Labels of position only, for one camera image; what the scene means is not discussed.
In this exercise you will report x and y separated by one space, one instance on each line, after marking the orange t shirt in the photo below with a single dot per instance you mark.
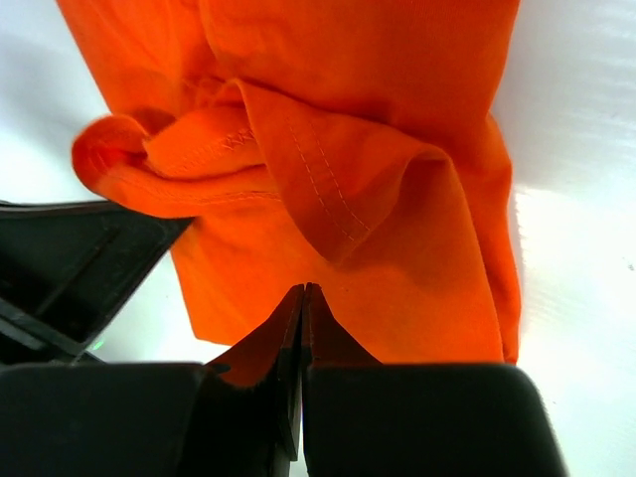
346 143

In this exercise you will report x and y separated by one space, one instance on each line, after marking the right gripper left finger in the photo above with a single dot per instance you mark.
262 380

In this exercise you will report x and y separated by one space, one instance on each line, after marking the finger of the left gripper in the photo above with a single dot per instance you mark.
67 270

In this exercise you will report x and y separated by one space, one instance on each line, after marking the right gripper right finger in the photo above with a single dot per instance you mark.
332 407

